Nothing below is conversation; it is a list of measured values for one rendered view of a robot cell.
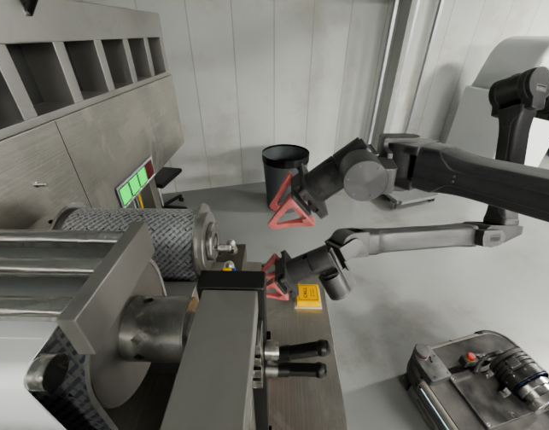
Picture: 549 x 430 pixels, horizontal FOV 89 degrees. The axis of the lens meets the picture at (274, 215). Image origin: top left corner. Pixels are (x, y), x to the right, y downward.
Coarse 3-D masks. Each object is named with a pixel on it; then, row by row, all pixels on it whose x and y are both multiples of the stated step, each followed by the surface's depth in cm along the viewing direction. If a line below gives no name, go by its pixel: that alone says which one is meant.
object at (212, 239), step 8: (208, 224) 53; (216, 224) 55; (208, 232) 52; (216, 232) 55; (208, 240) 51; (216, 240) 55; (208, 248) 51; (216, 248) 56; (208, 256) 52; (216, 256) 56
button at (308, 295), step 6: (300, 288) 87; (306, 288) 87; (312, 288) 87; (300, 294) 85; (306, 294) 85; (312, 294) 85; (318, 294) 85; (300, 300) 83; (306, 300) 83; (312, 300) 83; (318, 300) 83; (318, 306) 84
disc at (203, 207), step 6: (204, 204) 54; (198, 210) 50; (204, 210) 54; (210, 210) 58; (198, 216) 50; (198, 222) 50; (192, 228) 48; (192, 234) 48; (192, 240) 47; (192, 246) 47; (192, 252) 47; (192, 258) 48; (198, 264) 50; (198, 270) 50; (198, 276) 51
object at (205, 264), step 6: (204, 216) 52; (210, 216) 55; (204, 222) 50; (198, 228) 50; (204, 228) 50; (198, 234) 49; (204, 234) 50; (198, 240) 49; (204, 240) 50; (198, 246) 49; (204, 246) 50; (198, 252) 49; (204, 252) 50; (198, 258) 50; (204, 258) 50; (204, 264) 51; (210, 264) 55
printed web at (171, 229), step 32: (64, 224) 50; (96, 224) 50; (128, 224) 50; (160, 224) 50; (192, 224) 49; (160, 256) 49; (64, 352) 22; (64, 384) 22; (64, 416) 24; (96, 416) 24
